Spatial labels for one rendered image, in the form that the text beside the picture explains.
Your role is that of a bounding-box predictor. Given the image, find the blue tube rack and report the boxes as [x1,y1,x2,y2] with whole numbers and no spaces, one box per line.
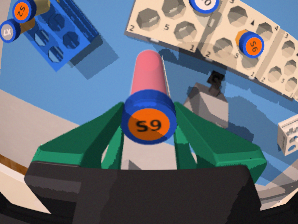
[23,0,99,72]

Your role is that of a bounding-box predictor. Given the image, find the sample tube with blue cap and orange s2 dot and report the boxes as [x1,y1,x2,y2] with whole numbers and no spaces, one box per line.
[12,0,50,23]

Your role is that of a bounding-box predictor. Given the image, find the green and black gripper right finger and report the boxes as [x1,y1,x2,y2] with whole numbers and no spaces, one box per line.
[173,102,267,184]

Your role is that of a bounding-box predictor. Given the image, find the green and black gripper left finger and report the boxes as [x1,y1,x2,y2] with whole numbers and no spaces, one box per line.
[31,102,124,169]

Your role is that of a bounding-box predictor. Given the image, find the blue table mat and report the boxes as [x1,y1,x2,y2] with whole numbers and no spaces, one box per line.
[0,0,298,186]

